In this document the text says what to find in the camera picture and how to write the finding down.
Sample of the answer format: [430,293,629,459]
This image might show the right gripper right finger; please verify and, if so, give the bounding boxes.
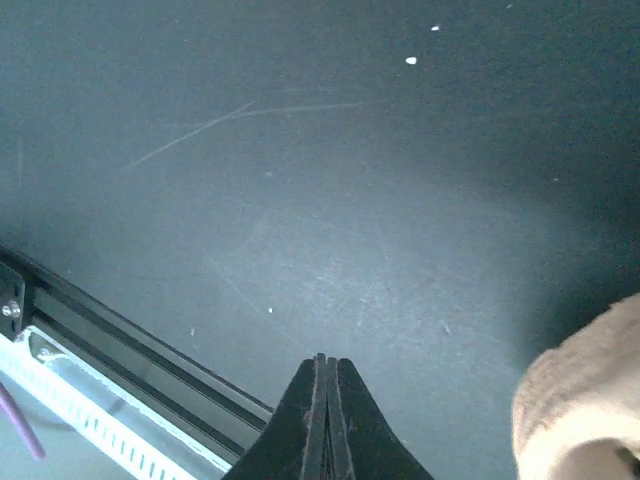
[326,357,432,479]

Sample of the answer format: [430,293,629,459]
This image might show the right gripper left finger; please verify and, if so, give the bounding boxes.
[224,353,328,480]

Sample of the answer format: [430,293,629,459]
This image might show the brown cardboard cup carrier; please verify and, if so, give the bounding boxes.
[512,295,639,480]

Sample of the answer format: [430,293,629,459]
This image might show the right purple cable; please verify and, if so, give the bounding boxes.
[0,382,47,461]

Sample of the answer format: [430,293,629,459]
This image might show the white slotted cable duct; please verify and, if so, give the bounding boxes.
[1,327,231,480]

